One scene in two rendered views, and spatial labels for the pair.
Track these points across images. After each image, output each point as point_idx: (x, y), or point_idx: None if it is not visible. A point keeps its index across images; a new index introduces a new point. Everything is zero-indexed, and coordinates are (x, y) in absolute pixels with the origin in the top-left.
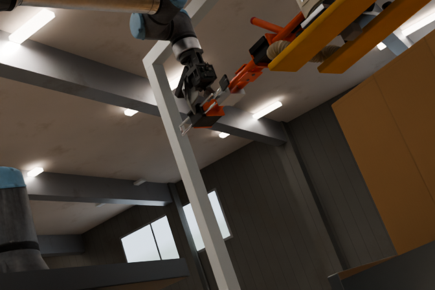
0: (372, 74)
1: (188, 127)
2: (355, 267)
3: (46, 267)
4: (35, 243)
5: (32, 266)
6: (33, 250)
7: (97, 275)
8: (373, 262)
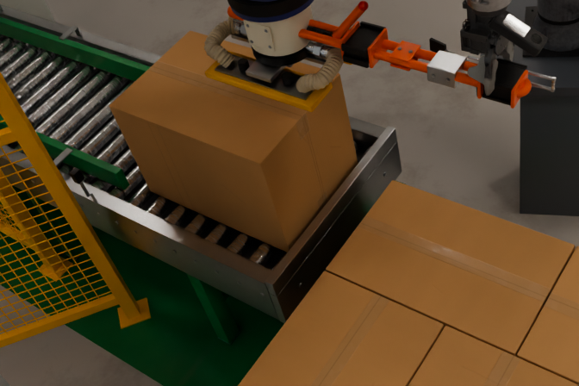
0: (305, 64)
1: (534, 83)
2: (379, 136)
3: (537, 29)
4: (539, 15)
5: (534, 21)
6: (538, 15)
7: None
8: (370, 147)
